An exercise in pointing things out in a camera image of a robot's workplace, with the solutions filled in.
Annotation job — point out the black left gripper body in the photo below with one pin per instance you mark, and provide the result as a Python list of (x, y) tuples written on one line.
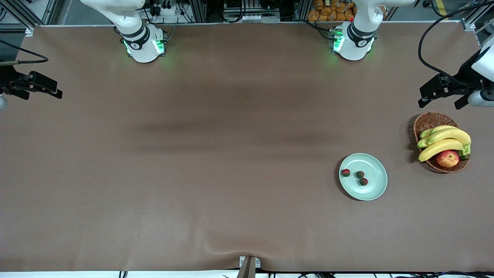
[(466, 75)]

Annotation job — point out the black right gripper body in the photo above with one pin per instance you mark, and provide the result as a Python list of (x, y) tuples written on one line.
[(8, 82)]

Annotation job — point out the red plastic strawberry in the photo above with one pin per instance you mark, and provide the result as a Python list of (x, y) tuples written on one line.
[(360, 174), (363, 181), (345, 172)]

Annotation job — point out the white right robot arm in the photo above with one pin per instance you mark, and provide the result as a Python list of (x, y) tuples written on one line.
[(142, 50)]

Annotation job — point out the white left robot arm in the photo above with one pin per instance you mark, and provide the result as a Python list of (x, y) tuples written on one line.
[(357, 42)]

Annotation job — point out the pale green round plate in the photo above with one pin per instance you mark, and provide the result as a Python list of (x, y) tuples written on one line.
[(374, 189)]

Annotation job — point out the brown wicker basket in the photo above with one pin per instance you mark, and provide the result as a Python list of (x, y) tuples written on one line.
[(428, 121)]

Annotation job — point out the yellow banana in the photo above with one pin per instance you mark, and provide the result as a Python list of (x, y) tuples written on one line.
[(444, 127), (451, 134), (440, 148)]

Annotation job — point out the red yellow apple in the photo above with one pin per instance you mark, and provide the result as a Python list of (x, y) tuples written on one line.
[(447, 159)]

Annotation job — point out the bag of orange buns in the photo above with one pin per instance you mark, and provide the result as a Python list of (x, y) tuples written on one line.
[(328, 13)]

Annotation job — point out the white power strip with plugs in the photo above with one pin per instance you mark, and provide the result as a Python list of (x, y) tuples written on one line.
[(166, 9)]

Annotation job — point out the small white power strip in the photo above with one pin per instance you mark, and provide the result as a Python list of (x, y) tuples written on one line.
[(251, 17)]

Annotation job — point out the brown table cover mat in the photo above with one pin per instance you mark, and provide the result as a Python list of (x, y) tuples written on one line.
[(247, 216)]

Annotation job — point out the aluminium frame profile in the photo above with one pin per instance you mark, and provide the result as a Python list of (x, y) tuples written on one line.
[(469, 24), (19, 13)]

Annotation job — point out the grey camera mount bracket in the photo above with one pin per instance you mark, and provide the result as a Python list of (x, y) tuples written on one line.
[(249, 268)]

